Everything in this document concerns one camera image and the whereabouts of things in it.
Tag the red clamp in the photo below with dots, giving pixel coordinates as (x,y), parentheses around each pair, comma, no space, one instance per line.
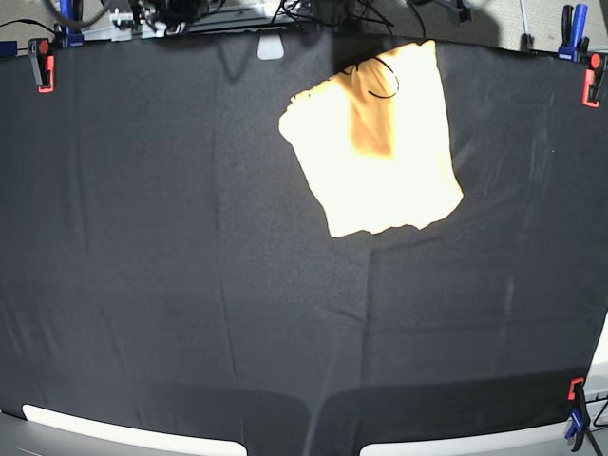
(42,62)
(592,81)
(578,414)

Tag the red clamp far left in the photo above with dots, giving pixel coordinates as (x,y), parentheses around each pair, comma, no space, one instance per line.
(42,62)

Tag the blue clamp far right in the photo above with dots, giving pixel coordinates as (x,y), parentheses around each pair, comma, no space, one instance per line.
(572,28)

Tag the red clamp near right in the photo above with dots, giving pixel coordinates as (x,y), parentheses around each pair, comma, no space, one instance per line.
(578,414)

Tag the orange t-shirt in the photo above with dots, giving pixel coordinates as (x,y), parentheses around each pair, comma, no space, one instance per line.
(373,143)

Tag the black table cloth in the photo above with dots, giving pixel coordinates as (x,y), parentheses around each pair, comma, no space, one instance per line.
(165,266)

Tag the red clamp far right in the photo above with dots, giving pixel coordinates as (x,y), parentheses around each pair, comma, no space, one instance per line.
(592,81)

